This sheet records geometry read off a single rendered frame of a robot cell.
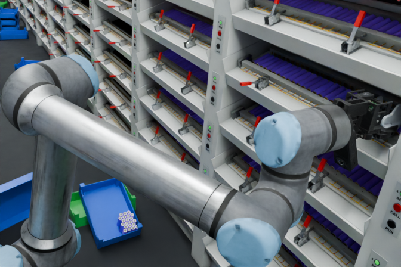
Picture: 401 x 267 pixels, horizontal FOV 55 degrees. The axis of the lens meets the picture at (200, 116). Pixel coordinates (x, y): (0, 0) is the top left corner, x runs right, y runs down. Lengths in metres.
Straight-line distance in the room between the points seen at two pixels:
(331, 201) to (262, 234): 0.47
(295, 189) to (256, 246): 0.16
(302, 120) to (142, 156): 0.28
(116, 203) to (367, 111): 1.40
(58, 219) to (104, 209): 0.74
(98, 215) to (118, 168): 1.23
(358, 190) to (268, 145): 0.42
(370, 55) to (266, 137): 0.34
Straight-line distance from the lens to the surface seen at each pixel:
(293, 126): 0.67
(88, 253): 1.84
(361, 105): 0.81
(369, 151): 0.93
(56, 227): 1.24
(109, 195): 1.98
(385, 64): 0.88
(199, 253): 1.74
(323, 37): 1.00
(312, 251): 1.18
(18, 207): 2.08
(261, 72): 1.19
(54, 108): 0.80
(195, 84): 1.56
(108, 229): 1.89
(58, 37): 3.74
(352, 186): 1.06
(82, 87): 0.96
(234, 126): 1.32
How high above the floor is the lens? 1.30
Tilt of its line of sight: 26 degrees down
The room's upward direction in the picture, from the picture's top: 5 degrees clockwise
